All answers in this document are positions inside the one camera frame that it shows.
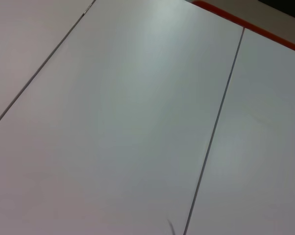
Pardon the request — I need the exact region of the red table edge strip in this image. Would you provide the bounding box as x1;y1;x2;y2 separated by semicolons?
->
192;0;295;55

